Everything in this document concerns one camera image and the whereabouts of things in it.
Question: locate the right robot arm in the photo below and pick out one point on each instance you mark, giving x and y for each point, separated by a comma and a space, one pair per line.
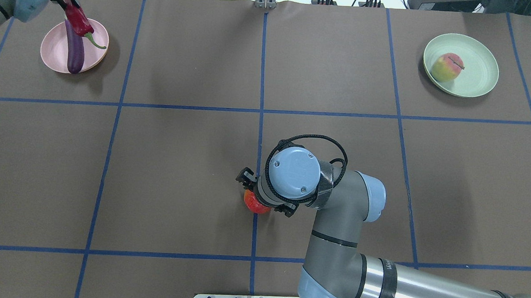
344, 200

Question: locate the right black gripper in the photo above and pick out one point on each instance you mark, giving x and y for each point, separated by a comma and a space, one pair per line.
247, 177

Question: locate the yellow pink peach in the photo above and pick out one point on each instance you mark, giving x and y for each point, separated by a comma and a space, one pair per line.
447, 67

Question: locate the red orange apple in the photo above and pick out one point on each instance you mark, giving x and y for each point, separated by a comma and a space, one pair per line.
253, 204

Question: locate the purple eggplant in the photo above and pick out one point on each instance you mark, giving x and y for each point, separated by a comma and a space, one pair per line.
76, 51

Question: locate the green plate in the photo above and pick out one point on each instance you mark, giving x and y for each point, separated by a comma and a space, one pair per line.
481, 71

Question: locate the pink plate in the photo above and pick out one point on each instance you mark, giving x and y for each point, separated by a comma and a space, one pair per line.
54, 47

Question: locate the red chili pepper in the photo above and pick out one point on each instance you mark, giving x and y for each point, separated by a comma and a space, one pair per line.
80, 24

